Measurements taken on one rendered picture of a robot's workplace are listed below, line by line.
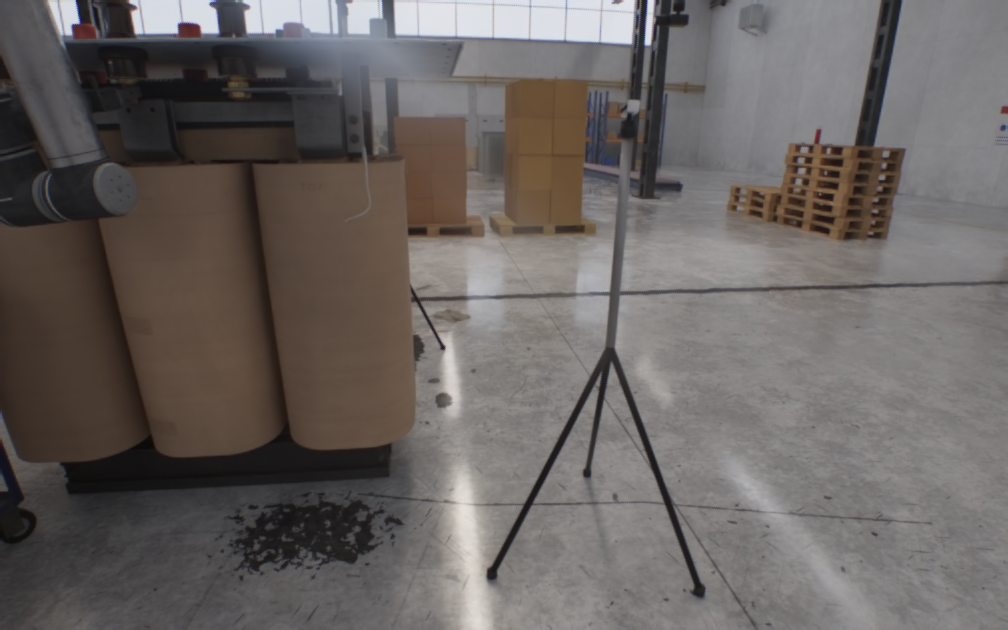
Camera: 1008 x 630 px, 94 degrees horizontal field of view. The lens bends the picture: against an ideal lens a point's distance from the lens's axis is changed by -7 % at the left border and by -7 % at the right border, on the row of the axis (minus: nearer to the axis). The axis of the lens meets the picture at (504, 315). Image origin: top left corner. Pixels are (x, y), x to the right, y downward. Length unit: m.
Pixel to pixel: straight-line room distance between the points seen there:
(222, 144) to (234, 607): 1.24
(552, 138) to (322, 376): 4.94
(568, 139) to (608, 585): 5.25
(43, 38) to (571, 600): 1.66
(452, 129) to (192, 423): 4.86
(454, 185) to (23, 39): 5.19
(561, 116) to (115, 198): 5.35
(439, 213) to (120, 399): 4.71
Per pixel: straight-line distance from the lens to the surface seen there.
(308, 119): 1.49
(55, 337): 1.86
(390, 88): 9.84
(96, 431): 1.97
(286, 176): 1.47
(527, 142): 6.06
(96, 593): 1.84
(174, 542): 1.90
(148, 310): 1.69
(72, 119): 1.25
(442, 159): 6.09
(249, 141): 1.63
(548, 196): 6.17
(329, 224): 1.46
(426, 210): 6.14
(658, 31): 10.84
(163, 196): 1.59
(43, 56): 1.25
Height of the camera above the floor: 1.15
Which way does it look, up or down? 20 degrees down
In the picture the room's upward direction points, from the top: 1 degrees clockwise
